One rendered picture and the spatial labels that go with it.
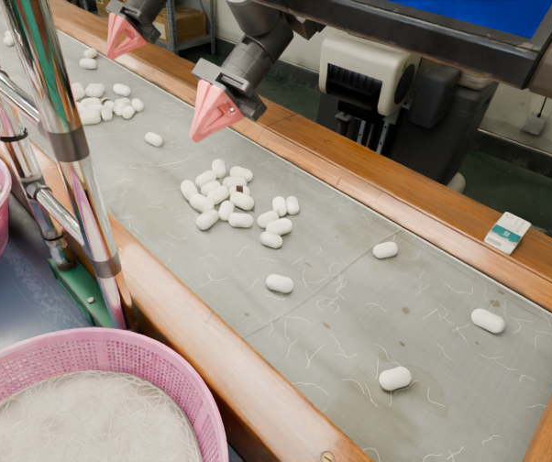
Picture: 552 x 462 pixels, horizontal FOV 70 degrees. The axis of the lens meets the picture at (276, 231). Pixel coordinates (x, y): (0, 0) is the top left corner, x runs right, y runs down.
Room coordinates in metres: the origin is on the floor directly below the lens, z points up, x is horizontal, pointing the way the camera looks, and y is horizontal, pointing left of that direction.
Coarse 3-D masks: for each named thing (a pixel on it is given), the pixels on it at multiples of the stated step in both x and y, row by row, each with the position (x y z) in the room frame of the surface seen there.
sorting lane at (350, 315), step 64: (0, 64) 0.86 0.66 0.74; (128, 128) 0.64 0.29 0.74; (128, 192) 0.45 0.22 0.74; (256, 192) 0.48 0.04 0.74; (320, 192) 0.50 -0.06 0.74; (192, 256) 0.34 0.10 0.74; (256, 256) 0.35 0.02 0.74; (320, 256) 0.36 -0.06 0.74; (448, 256) 0.39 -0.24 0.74; (256, 320) 0.25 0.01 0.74; (320, 320) 0.26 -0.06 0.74; (384, 320) 0.27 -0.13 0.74; (448, 320) 0.28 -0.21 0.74; (512, 320) 0.29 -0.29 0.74; (320, 384) 0.19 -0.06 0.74; (448, 384) 0.20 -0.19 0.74; (512, 384) 0.21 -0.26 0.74; (384, 448) 0.13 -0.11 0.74; (448, 448) 0.14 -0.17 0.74; (512, 448) 0.14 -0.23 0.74
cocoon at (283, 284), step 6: (270, 276) 0.30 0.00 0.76; (276, 276) 0.30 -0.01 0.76; (270, 282) 0.30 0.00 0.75; (276, 282) 0.30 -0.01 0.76; (282, 282) 0.30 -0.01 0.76; (288, 282) 0.30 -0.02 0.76; (270, 288) 0.29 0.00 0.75; (276, 288) 0.29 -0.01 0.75; (282, 288) 0.29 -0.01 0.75; (288, 288) 0.29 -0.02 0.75
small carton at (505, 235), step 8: (504, 216) 0.43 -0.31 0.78; (512, 216) 0.43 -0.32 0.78; (496, 224) 0.41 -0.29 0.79; (504, 224) 0.41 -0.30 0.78; (512, 224) 0.41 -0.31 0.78; (520, 224) 0.42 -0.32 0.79; (528, 224) 0.42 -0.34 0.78; (496, 232) 0.39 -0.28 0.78; (504, 232) 0.40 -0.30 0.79; (512, 232) 0.40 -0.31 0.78; (520, 232) 0.40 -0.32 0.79; (488, 240) 0.39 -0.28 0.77; (496, 240) 0.39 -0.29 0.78; (504, 240) 0.38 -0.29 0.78; (512, 240) 0.38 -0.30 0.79; (504, 248) 0.38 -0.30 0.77; (512, 248) 0.38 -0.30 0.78
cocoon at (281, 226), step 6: (270, 222) 0.40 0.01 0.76; (276, 222) 0.40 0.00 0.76; (282, 222) 0.40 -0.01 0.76; (288, 222) 0.40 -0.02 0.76; (270, 228) 0.39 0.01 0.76; (276, 228) 0.39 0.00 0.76; (282, 228) 0.39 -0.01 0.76; (288, 228) 0.39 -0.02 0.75; (276, 234) 0.38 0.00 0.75; (282, 234) 0.39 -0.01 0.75
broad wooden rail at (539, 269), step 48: (96, 48) 1.01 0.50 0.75; (144, 48) 0.99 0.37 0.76; (192, 96) 0.77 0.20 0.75; (288, 144) 0.61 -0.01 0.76; (336, 144) 0.62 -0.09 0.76; (384, 192) 0.49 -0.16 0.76; (432, 192) 0.50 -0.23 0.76; (432, 240) 0.41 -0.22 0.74; (480, 240) 0.40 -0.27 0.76; (528, 240) 0.41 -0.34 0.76; (528, 288) 0.33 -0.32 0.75
